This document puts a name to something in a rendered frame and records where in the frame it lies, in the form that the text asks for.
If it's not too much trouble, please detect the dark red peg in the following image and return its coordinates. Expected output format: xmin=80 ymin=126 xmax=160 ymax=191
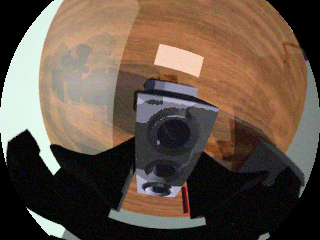
xmin=181 ymin=187 xmax=189 ymax=215

